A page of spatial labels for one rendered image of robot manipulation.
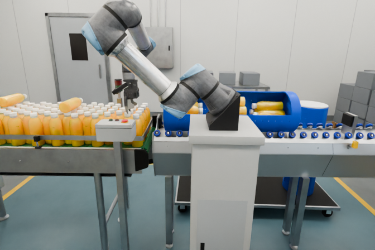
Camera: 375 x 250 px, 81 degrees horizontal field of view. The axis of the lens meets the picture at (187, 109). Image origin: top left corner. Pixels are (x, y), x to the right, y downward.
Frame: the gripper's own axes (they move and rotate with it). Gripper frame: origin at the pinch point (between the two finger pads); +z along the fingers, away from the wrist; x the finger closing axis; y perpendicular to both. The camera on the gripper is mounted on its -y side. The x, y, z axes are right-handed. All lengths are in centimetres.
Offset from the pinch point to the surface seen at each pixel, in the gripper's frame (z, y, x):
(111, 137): 9.5, -3.8, -21.9
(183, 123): 8.0, 35.9, -1.2
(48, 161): 30, -49, -11
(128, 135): 8.1, 5.8, -21.9
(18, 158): 28, -67, -11
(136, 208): 112, -11, 47
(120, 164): 27.5, -1.1, -18.9
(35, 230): 111, -90, 18
